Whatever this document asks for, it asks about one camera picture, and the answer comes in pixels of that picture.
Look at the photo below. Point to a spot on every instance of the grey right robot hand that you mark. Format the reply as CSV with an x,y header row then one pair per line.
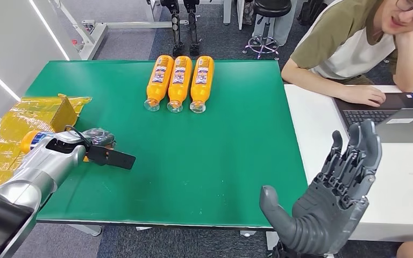
x,y
324,217

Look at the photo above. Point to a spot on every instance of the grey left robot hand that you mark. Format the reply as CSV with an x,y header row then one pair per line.
x,y
101,137

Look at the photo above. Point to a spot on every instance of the orange bottle with clear cap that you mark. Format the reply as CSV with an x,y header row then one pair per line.
x,y
201,84
179,84
159,83
30,140

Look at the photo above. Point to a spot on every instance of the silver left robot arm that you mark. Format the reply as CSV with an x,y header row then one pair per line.
x,y
32,181

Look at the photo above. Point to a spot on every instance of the white desk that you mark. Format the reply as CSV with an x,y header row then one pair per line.
x,y
313,142

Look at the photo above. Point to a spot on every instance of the yellow film wrapped cardboard box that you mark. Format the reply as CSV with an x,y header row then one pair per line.
x,y
25,117

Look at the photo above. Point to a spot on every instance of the green table mat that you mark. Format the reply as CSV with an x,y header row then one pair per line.
x,y
210,160

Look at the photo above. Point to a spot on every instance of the dark grey laptop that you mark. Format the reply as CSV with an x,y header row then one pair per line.
x,y
402,130

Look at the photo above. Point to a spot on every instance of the black robot leg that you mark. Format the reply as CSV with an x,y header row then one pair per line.
x,y
176,32
193,32

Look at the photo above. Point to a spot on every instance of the person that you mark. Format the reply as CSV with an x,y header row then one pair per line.
x,y
345,46

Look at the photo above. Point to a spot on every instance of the black backpack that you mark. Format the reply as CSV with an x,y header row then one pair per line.
x,y
310,12

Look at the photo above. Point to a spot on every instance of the black round stool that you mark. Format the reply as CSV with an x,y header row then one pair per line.
x,y
271,9

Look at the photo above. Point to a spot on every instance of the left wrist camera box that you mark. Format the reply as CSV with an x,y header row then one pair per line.
x,y
115,159

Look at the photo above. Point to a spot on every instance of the white metal support frame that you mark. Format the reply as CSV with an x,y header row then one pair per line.
x,y
94,35

